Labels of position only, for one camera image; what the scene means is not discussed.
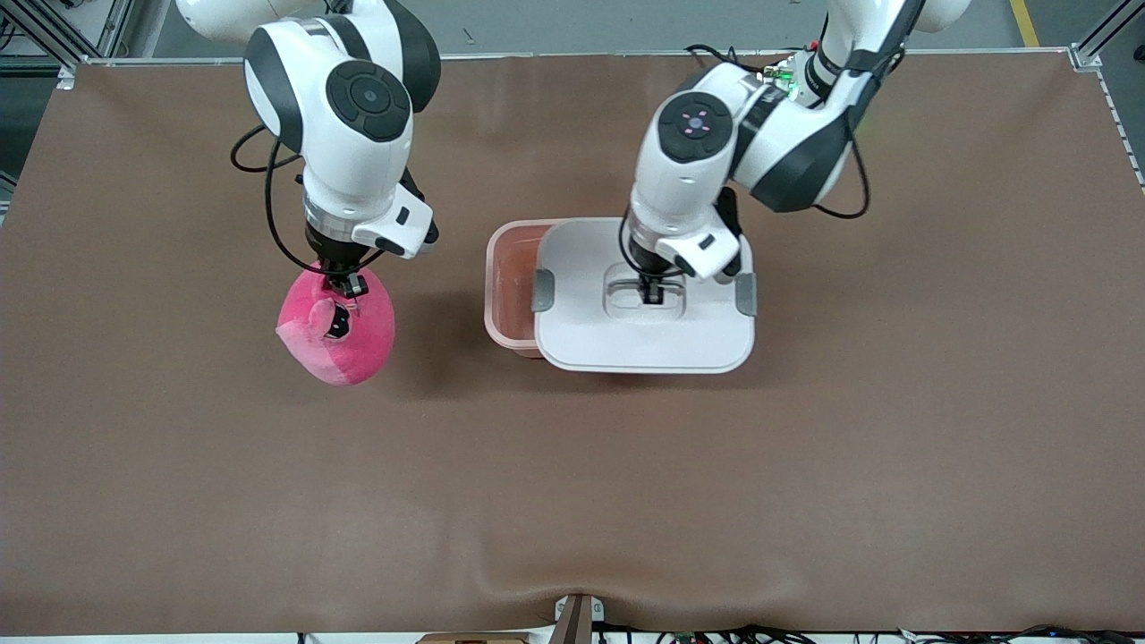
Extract white box lid with handle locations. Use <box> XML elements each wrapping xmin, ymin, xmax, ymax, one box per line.
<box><xmin>532</xmin><ymin>217</ymin><xmax>759</xmax><ymax>375</ymax></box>

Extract pink plush toy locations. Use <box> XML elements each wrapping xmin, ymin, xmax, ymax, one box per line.
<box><xmin>276</xmin><ymin>264</ymin><xmax>396</xmax><ymax>387</ymax></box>

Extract pink translucent storage box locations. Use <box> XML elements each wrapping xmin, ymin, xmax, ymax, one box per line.
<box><xmin>485</xmin><ymin>219</ymin><xmax>569</xmax><ymax>360</ymax></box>

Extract brown table mat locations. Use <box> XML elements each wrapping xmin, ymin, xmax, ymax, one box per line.
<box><xmin>0</xmin><ymin>52</ymin><xmax>1145</xmax><ymax>638</ymax></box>

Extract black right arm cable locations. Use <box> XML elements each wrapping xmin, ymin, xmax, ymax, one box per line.
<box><xmin>230</xmin><ymin>123</ymin><xmax>387</xmax><ymax>276</ymax></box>

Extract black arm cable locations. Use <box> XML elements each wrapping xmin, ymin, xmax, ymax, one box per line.
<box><xmin>230</xmin><ymin>123</ymin><xmax>387</xmax><ymax>276</ymax></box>
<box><xmin>617</xmin><ymin>36</ymin><xmax>904</xmax><ymax>274</ymax></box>

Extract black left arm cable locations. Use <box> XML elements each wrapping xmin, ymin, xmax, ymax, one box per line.
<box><xmin>617</xmin><ymin>36</ymin><xmax>904</xmax><ymax>274</ymax></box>

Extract black left base cables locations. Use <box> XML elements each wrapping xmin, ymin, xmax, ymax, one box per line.
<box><xmin>684</xmin><ymin>43</ymin><xmax>772</xmax><ymax>80</ymax></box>

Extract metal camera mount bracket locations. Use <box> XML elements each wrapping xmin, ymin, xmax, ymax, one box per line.
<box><xmin>553</xmin><ymin>593</ymin><xmax>606</xmax><ymax>644</ymax></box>

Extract aluminium frame profile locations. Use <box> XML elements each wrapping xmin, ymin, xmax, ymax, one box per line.
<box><xmin>0</xmin><ymin>0</ymin><xmax>135</xmax><ymax>71</ymax></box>
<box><xmin>1069</xmin><ymin>0</ymin><xmax>1145</xmax><ymax>72</ymax></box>

